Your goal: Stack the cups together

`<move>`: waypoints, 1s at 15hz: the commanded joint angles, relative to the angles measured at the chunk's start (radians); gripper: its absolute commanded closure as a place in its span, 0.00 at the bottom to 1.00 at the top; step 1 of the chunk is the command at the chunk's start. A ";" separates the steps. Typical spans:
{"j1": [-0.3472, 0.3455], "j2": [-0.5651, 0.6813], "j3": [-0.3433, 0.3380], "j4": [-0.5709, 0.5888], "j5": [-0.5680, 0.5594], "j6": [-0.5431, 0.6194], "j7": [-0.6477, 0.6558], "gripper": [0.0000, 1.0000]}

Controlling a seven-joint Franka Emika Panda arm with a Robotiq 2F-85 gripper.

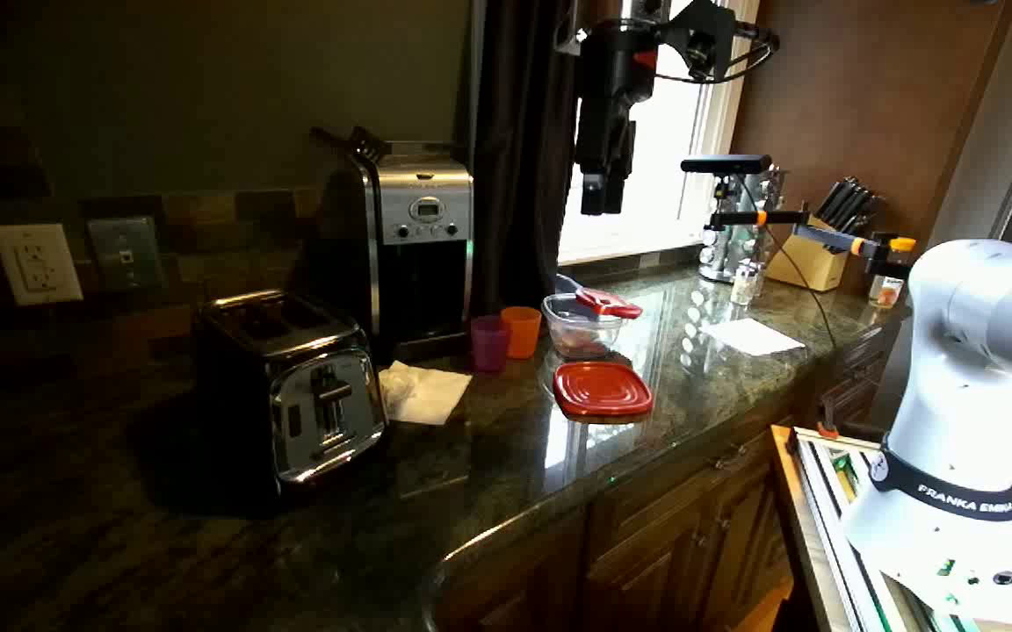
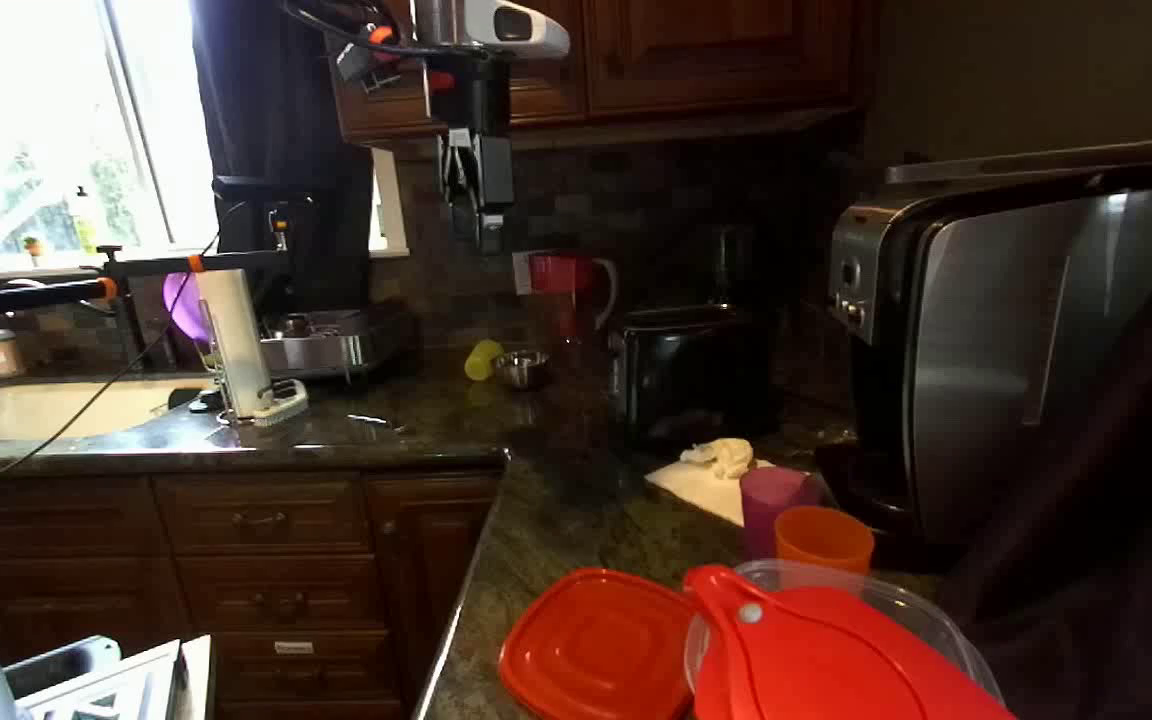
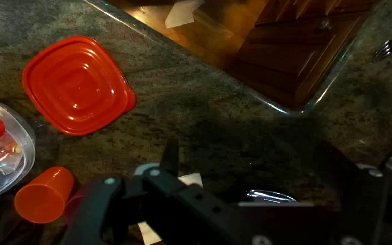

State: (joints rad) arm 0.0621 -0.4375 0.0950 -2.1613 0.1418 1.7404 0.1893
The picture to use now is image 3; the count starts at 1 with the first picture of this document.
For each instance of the clear plastic food container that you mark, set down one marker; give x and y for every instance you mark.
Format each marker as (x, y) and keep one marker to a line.
(17, 148)

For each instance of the silver metal fork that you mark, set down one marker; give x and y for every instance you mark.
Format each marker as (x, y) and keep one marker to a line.
(383, 50)

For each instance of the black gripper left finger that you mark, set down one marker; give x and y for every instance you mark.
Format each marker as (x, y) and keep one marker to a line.
(179, 213)

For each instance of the white paper sheet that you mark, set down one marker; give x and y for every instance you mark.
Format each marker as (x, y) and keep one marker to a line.
(181, 12)

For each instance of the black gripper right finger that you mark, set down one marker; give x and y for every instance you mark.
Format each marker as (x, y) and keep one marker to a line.
(364, 193)

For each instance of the red square container lid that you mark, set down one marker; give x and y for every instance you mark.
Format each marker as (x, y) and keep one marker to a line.
(77, 85)

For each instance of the orange plastic cup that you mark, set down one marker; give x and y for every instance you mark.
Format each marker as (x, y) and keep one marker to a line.
(44, 198)

